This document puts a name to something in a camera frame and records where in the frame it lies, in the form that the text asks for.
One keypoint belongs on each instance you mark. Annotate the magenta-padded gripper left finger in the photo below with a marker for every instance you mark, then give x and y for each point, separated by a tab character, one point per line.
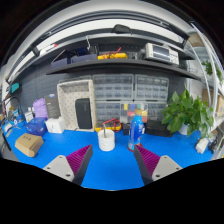
60	166

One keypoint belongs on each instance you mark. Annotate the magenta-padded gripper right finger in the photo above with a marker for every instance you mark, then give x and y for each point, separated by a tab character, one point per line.
163	168

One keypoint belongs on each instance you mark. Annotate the blue drink bottle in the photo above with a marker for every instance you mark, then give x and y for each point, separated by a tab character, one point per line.
136	130

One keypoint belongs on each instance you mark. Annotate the brown cardboard box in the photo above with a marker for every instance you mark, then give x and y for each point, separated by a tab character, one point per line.
29	145

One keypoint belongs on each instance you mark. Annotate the black flat case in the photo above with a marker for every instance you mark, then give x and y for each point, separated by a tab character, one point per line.
158	128

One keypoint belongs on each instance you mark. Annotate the small white block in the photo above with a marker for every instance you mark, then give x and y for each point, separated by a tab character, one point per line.
202	145

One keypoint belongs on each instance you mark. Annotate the blue packet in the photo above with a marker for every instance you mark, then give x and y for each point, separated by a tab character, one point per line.
36	126

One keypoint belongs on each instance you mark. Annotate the white faceted cup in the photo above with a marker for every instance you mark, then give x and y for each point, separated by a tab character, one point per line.
106	143

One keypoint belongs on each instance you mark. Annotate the dark box with white label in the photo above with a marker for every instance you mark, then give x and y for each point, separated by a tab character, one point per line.
126	129

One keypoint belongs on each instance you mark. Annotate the metal stirring rod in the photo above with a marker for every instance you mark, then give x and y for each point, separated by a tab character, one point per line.
104	130

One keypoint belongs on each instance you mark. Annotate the black rounded speaker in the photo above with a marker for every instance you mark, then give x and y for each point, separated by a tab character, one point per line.
83	113

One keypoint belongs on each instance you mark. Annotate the small white carton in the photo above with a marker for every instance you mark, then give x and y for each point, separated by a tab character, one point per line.
29	116

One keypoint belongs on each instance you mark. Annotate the grey small-parts drawer cabinet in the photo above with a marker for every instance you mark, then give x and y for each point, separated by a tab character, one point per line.
107	111
156	110
113	87
151	88

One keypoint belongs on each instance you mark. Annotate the green potted plant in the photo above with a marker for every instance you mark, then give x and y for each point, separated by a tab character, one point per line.
185	111

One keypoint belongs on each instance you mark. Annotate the dark grey upright box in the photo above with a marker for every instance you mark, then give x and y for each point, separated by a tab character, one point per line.
52	106

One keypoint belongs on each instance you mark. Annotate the purple plastic bag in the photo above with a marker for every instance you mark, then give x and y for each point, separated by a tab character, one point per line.
40	107

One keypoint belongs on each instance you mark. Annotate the yellow multimeter with red leads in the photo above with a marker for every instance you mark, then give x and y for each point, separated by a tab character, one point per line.
113	126

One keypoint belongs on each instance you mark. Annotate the clear box with coloured parts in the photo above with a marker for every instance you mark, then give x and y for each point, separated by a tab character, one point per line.
128	108

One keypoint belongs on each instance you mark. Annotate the white metal rack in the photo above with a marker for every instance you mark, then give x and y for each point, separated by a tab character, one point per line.
210	76

